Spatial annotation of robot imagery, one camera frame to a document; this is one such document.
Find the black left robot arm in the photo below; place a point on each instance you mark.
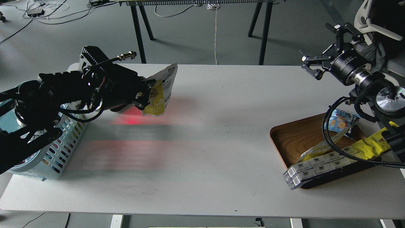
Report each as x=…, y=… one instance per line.
x=73, y=80

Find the blue chips snack bag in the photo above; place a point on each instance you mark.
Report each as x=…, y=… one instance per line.
x=340, y=119

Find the light blue plastic basket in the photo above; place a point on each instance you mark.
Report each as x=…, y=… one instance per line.
x=57, y=148

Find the white office chair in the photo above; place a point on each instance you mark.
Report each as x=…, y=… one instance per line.
x=381, y=22

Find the yellow white snack pouch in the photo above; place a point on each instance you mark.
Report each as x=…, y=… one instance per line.
x=161, y=91

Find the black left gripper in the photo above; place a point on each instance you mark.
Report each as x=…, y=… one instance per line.
x=111, y=84

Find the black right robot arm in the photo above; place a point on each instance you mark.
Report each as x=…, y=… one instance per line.
x=375, y=99

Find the pale yellow snack pouch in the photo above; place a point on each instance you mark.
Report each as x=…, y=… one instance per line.
x=321, y=148

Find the white long snack box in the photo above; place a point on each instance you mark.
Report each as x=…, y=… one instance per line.
x=319, y=160
x=296, y=182

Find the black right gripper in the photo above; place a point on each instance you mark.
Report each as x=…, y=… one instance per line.
x=339, y=64

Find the brown wooden tray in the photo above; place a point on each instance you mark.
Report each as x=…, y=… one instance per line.
x=292, y=139

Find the black barcode scanner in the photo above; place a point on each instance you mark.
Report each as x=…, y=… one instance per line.
x=121, y=107

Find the yellow snack bag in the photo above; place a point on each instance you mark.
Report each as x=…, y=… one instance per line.
x=371, y=147

